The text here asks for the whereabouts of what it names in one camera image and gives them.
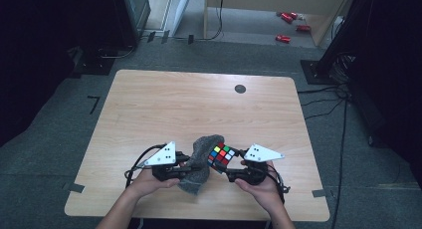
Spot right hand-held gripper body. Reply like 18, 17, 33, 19
226, 142, 286, 186

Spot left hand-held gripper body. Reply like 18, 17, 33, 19
143, 140, 194, 183

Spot multicoloured puzzle cube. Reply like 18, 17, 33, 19
206, 141, 238, 175

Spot grey towel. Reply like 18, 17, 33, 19
176, 133, 226, 196

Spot person's left hand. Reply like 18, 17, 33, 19
126, 158, 187, 199

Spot person's right hand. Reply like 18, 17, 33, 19
234, 158, 286, 214

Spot black stand base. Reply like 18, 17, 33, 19
300, 59, 336, 86
68, 45, 115, 79

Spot white panel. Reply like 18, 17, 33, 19
170, 0, 194, 37

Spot black glass-fronted cabinet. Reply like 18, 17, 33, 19
111, 0, 152, 48

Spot light wooden furniture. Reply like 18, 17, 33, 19
202, 0, 353, 48

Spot dark curtain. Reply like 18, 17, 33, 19
316, 0, 422, 190
0, 0, 124, 148

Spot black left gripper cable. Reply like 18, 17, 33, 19
124, 143, 167, 189

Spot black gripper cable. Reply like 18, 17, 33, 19
124, 143, 167, 189
250, 162, 293, 205

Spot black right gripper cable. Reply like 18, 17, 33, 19
250, 162, 293, 205

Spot long black floor cable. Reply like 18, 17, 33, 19
329, 98, 348, 229

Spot black floor cables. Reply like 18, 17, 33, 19
297, 83, 351, 121

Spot coiled black cable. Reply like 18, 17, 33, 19
97, 44, 136, 60

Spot black hanging cable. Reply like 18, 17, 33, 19
172, 0, 226, 42

